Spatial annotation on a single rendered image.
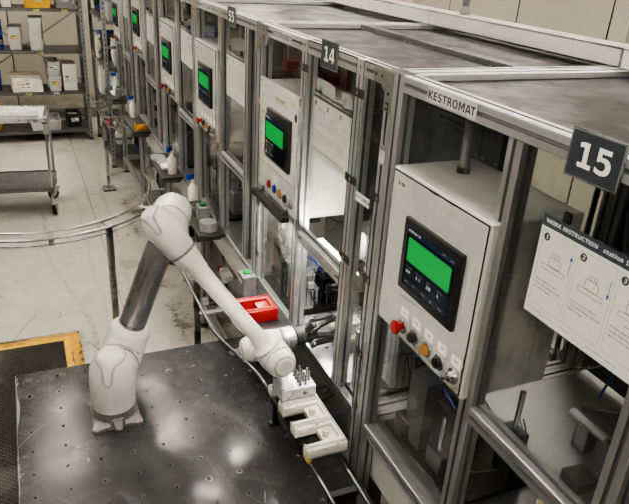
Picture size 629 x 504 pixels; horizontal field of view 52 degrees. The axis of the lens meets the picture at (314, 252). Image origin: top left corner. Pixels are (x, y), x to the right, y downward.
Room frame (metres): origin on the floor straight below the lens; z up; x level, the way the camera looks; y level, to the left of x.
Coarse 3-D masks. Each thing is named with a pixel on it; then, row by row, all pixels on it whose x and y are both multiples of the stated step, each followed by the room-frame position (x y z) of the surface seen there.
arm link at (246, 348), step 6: (264, 330) 2.04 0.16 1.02; (270, 330) 2.04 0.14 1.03; (276, 330) 2.05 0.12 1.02; (246, 336) 2.01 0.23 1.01; (240, 342) 1.99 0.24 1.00; (246, 342) 1.98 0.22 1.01; (240, 348) 1.98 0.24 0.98; (246, 348) 1.96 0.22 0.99; (252, 348) 1.96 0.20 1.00; (240, 354) 1.99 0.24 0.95; (246, 354) 1.95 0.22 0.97; (252, 354) 1.95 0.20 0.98; (246, 360) 1.96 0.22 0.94; (252, 360) 1.96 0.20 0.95
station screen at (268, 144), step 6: (270, 120) 2.48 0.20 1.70; (276, 126) 2.42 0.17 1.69; (282, 126) 2.36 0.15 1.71; (282, 132) 2.36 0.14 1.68; (264, 144) 2.53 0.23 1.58; (270, 144) 2.47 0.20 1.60; (282, 144) 2.35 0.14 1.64; (264, 150) 2.53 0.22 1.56; (270, 150) 2.47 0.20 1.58; (276, 150) 2.41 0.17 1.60; (282, 150) 2.35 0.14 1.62; (270, 156) 2.47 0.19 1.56; (276, 156) 2.41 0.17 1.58; (282, 156) 2.35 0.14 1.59; (276, 162) 2.41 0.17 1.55; (282, 162) 2.35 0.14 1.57
